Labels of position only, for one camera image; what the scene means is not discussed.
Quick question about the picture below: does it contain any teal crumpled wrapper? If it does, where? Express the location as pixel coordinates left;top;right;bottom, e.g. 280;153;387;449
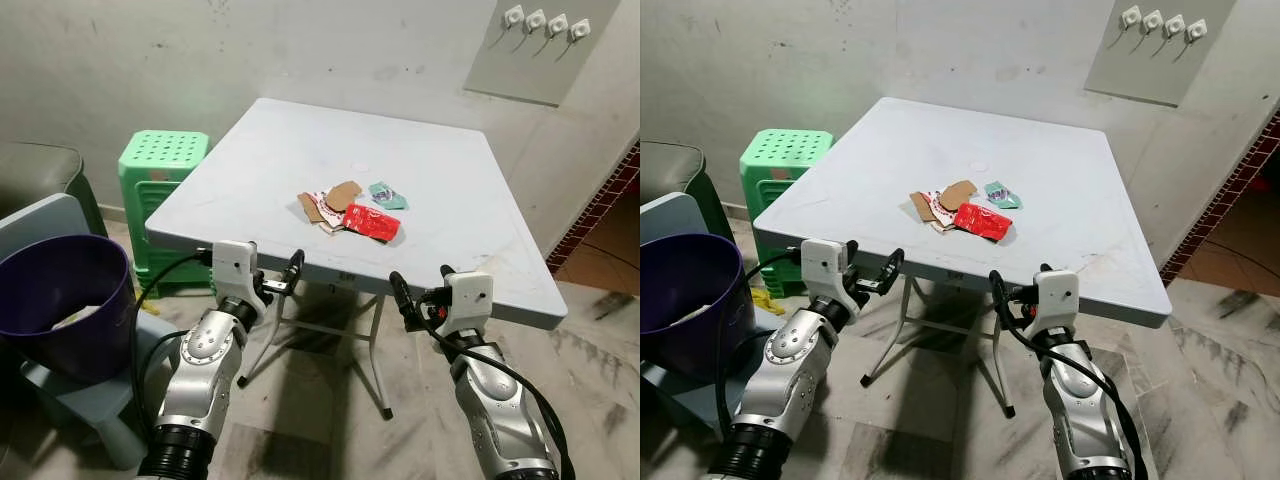
366;181;410;212
983;181;1024;211

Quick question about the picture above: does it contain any brown cardboard scrap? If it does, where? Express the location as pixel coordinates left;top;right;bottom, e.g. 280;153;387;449
297;181;365;227
908;180;979;227

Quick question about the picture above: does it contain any white red-printed paper wrapper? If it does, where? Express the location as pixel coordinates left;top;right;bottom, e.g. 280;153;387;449
918;189;958;235
305;188;348;235

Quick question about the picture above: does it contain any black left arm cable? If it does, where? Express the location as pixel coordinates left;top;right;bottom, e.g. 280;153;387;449
129;247;217;433
713;247;805;443

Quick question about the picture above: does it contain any purple plastic rubbish bin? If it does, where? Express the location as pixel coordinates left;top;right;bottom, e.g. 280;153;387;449
0;233;138;387
640;232;747;382

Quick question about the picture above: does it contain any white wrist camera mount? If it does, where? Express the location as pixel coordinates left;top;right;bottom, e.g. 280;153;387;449
439;270;494;338
210;239;264;302
799;238;853;302
1032;269;1082;338

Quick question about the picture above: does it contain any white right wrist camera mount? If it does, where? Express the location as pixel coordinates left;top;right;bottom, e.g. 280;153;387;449
1032;269;1082;338
439;270;494;338

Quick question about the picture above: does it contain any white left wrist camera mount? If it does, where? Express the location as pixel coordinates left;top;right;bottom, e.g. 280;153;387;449
799;238;853;302
210;239;264;302

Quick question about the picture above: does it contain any pale blue plastic chair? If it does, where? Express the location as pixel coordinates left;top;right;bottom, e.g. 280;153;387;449
0;193;183;471
640;192;793;443

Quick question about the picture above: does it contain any grey wall switch panel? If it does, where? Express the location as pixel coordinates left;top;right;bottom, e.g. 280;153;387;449
1084;0;1240;109
464;0;622;109

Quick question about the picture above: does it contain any red snack packet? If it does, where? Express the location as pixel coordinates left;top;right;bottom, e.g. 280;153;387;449
951;202;1015;245
341;203;403;245

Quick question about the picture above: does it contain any light grey folding table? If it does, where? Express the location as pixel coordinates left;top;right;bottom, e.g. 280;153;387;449
145;97;569;421
752;96;1174;419

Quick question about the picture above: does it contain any green plastic stool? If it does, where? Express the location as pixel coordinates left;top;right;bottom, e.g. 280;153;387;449
739;129;835;299
117;130;212;297

